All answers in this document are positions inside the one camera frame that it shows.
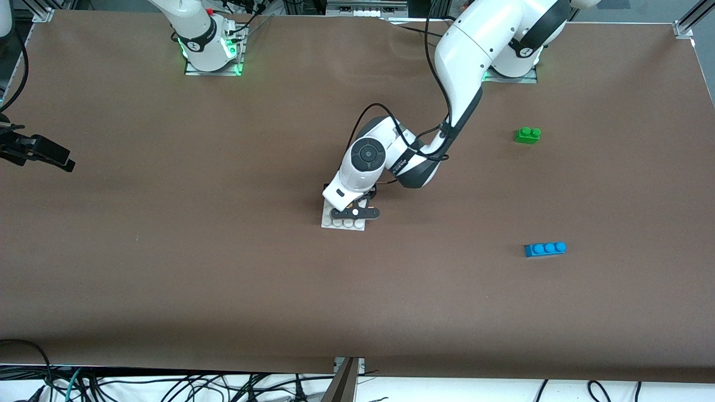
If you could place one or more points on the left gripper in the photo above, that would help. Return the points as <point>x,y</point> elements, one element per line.
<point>372,192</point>

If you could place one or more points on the white studded base plate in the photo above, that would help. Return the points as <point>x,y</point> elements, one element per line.
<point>335,224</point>

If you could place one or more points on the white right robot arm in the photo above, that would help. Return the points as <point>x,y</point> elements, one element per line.
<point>195,33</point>

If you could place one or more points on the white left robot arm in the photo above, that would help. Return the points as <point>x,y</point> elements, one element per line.
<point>480,39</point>

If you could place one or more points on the green two-stud block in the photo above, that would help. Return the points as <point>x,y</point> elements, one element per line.
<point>527,136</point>

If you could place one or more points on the blue three-stud block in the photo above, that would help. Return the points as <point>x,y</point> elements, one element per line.
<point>544,249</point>

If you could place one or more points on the brown table cover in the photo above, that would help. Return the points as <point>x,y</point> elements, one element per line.
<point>357,279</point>

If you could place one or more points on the aluminium frame profile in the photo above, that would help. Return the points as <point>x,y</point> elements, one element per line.
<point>684,28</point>
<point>43,11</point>

